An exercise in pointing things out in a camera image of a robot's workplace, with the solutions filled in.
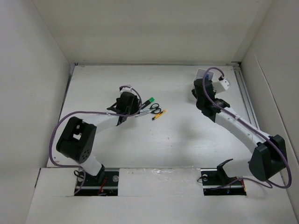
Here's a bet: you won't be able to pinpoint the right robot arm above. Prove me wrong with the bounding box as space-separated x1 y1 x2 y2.
192 78 290 184

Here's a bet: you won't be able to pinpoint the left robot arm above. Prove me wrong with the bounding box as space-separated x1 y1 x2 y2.
56 91 142 185

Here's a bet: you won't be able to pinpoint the green highlighter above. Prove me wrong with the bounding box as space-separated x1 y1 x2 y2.
141 97 155 109

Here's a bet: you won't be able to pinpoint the white divided container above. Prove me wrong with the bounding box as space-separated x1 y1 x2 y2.
191 68 214 94

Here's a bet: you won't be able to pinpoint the yellow utility knife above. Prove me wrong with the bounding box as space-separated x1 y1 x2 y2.
152 110 166 120

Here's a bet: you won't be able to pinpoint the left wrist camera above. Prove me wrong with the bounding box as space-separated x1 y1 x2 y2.
119 84 132 94

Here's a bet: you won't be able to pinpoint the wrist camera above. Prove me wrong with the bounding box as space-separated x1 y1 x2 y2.
212 79 230 94
119 84 132 94

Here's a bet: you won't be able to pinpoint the black handled scissors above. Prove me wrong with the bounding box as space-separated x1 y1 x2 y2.
135 103 162 118

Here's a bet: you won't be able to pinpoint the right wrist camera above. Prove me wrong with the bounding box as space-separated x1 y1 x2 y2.
212 79 230 94

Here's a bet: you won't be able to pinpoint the aluminium rail right side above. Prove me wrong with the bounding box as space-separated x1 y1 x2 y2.
232 63 260 129

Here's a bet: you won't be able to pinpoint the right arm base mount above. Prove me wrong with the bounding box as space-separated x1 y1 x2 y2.
197 159 247 196

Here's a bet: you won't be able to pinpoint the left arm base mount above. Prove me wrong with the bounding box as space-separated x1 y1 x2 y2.
74 168 120 196

